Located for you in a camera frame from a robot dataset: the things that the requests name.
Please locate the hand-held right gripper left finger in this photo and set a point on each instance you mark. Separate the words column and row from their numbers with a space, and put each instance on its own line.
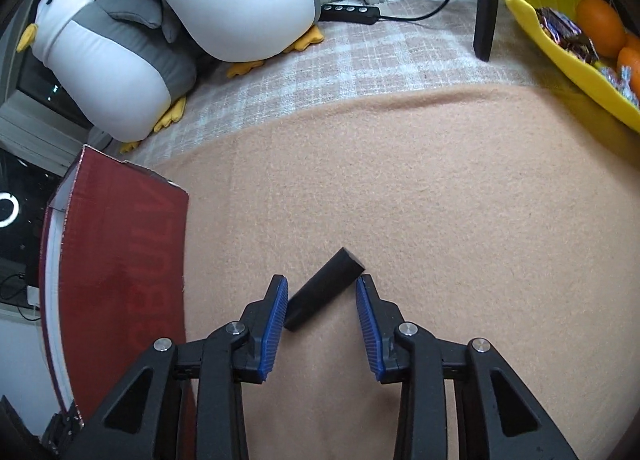
column 272, row 325

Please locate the black tube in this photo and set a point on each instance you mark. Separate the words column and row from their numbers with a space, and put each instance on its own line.
column 325, row 285

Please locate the plaid cloth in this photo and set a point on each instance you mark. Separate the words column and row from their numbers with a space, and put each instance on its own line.
column 375, row 55

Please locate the red cardboard box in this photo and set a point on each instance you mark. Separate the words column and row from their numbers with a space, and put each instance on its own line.
column 115, row 250

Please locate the pile of chocolate bars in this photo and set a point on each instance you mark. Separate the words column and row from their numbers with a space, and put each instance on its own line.
column 567, row 35

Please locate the yellow plastic bowl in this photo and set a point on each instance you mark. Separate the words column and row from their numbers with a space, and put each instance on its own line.
column 540, row 45

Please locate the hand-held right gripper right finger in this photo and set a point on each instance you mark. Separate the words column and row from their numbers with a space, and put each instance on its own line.
column 370, row 330

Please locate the small penguin plush toy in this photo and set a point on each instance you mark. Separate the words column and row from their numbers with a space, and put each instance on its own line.
column 235, row 0

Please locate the large penguin plush toy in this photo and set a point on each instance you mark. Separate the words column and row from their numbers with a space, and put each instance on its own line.
column 100, row 70

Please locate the pile of wrapped candies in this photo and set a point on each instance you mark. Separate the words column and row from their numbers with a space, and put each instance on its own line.
column 620, row 85

